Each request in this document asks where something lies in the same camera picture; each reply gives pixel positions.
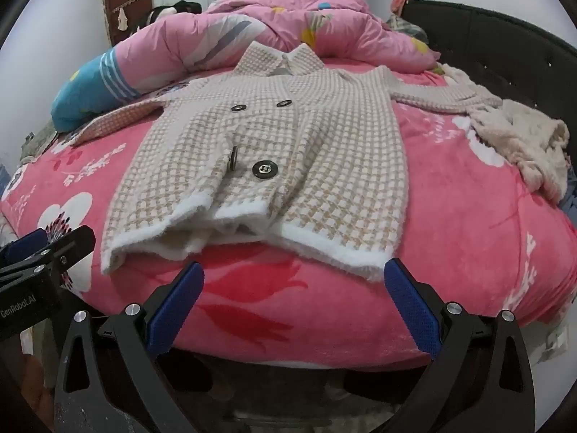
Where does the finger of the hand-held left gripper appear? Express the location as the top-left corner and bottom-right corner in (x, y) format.
(0, 226), (96, 287)
(0, 229), (49, 266)

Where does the pale floral bed sheet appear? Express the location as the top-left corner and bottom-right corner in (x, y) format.
(541, 322), (569, 359)

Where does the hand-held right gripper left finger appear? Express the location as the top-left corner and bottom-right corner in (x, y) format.
(54, 262), (206, 433)

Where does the plaid cloth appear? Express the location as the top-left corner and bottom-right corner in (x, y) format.
(385, 13), (429, 41)

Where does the black padded headboard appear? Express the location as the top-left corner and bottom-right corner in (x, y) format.
(406, 0), (577, 145)

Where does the pink and blue quilt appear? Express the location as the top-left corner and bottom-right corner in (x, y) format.
(50, 0), (445, 132)

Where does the pink floral fleece blanket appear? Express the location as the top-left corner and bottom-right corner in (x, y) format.
(0, 56), (577, 368)

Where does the cream fluffy garment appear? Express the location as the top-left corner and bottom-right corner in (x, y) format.
(439, 63), (571, 204)

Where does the grey-green patterned cloth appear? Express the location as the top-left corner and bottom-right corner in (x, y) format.
(20, 133), (59, 163)

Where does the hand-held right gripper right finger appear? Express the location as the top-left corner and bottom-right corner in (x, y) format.
(383, 257), (537, 433)

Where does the beige checkered knit coat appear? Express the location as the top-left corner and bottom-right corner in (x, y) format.
(67, 40), (503, 283)

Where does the black clothing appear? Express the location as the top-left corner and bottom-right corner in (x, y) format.
(137, 0), (203, 32)

